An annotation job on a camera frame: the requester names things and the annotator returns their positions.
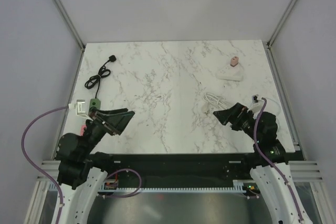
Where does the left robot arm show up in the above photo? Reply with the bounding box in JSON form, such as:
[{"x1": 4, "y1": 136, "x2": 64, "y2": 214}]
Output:
[{"x1": 52, "y1": 107, "x2": 135, "y2": 223}]

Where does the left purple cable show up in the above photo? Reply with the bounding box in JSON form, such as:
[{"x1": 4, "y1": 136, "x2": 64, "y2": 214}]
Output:
[{"x1": 20, "y1": 105, "x2": 77, "y2": 209}]

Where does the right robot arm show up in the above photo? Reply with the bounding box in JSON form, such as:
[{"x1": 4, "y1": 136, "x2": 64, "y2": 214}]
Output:
[{"x1": 213, "y1": 98, "x2": 312, "y2": 223}]

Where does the black power strip cable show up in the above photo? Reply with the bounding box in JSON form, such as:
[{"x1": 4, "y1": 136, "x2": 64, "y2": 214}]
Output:
[{"x1": 84, "y1": 55, "x2": 118, "y2": 99}]

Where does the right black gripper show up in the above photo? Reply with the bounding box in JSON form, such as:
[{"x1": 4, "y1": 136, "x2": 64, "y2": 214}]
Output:
[{"x1": 213, "y1": 102, "x2": 261, "y2": 142}]

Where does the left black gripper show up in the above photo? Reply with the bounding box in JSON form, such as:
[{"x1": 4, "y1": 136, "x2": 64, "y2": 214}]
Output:
[{"x1": 80, "y1": 106, "x2": 134, "y2": 157}]

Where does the pink plug adapter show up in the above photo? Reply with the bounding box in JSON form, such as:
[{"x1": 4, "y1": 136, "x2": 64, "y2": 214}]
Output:
[{"x1": 80, "y1": 125, "x2": 86, "y2": 135}]

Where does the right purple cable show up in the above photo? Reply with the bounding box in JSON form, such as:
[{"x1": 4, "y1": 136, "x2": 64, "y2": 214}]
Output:
[{"x1": 253, "y1": 98, "x2": 305, "y2": 222}]

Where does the white coiled cable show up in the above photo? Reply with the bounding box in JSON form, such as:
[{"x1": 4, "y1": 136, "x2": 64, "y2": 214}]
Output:
[{"x1": 202, "y1": 92, "x2": 230, "y2": 112}]

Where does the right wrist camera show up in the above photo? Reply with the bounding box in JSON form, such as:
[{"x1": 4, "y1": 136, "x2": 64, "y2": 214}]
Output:
[{"x1": 249, "y1": 94, "x2": 264, "y2": 113}]

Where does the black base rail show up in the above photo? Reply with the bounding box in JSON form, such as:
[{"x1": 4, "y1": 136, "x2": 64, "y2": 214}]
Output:
[{"x1": 55, "y1": 153, "x2": 305, "y2": 190}]

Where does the white cable tray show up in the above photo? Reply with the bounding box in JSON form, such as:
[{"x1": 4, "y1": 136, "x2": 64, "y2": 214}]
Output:
[{"x1": 47, "y1": 179, "x2": 260, "y2": 196}]

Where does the green power strip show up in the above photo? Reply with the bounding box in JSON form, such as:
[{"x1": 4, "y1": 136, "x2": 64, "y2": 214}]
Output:
[{"x1": 89, "y1": 98, "x2": 101, "y2": 111}]

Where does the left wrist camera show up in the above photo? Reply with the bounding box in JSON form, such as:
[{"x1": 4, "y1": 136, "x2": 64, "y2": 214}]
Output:
[{"x1": 68, "y1": 99, "x2": 89, "y2": 119}]

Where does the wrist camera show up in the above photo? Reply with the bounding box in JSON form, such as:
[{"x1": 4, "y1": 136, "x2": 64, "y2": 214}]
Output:
[
  {"x1": 68, "y1": 99, "x2": 89, "y2": 119},
  {"x1": 249, "y1": 94, "x2": 264, "y2": 113}
]

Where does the purple cable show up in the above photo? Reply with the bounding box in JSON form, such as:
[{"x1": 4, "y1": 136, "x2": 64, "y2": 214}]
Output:
[
  {"x1": 20, "y1": 105, "x2": 77, "y2": 209},
  {"x1": 253, "y1": 98, "x2": 305, "y2": 222}
]

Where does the beige pink charger plug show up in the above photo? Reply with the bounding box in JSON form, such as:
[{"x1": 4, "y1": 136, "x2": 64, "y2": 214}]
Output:
[{"x1": 230, "y1": 56, "x2": 239, "y2": 67}]

